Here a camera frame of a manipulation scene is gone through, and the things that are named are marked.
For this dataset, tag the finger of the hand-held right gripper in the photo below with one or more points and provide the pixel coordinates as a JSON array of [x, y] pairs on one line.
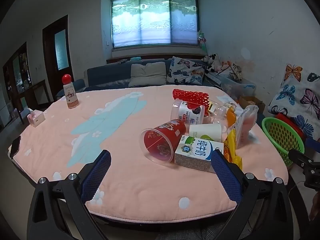
[[313, 145], [298, 156]]

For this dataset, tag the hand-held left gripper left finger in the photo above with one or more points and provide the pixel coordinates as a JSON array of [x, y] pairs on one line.
[[97, 175]]

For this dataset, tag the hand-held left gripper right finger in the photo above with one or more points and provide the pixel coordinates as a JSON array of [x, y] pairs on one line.
[[225, 177]]

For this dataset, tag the green plastic basket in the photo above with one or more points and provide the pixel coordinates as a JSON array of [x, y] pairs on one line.
[[280, 135]]

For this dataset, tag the yellow snack packet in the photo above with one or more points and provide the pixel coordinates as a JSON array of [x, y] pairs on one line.
[[231, 142]]

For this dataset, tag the white blue milk carton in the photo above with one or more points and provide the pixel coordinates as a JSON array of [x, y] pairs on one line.
[[192, 152]]

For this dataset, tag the white paper cup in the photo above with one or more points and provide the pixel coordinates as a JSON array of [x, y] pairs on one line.
[[205, 130]]

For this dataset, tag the clear plastic bag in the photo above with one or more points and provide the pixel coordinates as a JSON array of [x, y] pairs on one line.
[[246, 125]]

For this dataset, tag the clear plastic bottle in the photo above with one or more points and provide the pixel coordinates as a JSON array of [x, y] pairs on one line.
[[220, 110]]

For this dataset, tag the red transparent plastic cup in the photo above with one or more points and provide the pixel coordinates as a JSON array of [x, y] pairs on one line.
[[162, 137]]

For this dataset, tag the red foam fruit net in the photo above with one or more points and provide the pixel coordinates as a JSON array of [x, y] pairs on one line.
[[190, 96]]

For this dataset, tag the person's right forearm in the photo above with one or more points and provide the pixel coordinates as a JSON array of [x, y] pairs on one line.
[[315, 207]]

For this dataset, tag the pink printed blanket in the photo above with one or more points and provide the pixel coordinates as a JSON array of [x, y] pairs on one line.
[[125, 155]]

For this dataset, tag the butterfly print quilt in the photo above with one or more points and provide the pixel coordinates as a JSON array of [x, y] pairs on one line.
[[295, 92]]

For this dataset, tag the cardboard box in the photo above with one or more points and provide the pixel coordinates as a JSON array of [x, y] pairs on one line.
[[250, 102]]

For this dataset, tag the white bottle with red cap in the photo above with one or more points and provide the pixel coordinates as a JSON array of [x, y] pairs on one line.
[[70, 97]]

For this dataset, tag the pink tissue box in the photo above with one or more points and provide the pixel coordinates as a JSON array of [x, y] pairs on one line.
[[36, 118]]

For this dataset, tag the black phone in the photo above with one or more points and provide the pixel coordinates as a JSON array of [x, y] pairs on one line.
[[15, 146]]

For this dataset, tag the clear plastic storage box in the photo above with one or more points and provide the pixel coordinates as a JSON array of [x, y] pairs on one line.
[[237, 87]]

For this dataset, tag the blue sofa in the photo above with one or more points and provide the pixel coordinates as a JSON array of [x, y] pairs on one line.
[[107, 75]]

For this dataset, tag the dark wooden side table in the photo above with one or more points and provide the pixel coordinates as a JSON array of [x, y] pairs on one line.
[[37, 92]]

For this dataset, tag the patterned cloth toy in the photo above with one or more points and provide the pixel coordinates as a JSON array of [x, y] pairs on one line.
[[236, 73]]

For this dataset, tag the orange white plush toy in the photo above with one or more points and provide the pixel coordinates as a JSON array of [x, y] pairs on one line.
[[225, 66]]

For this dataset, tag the beige pillow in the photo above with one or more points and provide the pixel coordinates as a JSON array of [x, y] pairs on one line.
[[147, 75]]

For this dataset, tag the butterfly print pillow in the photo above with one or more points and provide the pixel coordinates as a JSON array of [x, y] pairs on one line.
[[185, 71]]

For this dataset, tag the black white cow plush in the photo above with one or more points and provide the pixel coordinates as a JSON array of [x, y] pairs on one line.
[[212, 62]]

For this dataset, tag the dark item on ledge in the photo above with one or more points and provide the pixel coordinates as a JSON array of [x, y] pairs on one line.
[[122, 61]]

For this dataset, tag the teal item on ledge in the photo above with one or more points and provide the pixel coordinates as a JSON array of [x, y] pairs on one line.
[[135, 58]]

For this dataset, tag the dark wooden door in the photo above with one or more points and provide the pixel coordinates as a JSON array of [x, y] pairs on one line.
[[50, 55]]

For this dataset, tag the dark wooden cabinet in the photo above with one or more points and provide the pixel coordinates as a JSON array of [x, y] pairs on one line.
[[10, 75]]

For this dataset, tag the wooden window ledge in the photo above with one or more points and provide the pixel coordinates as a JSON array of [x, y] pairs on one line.
[[160, 57]]

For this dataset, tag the colourful pinwheel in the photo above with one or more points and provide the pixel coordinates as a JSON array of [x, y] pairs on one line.
[[202, 38]]

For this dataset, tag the window with blind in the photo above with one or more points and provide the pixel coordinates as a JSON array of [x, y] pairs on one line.
[[155, 22]]

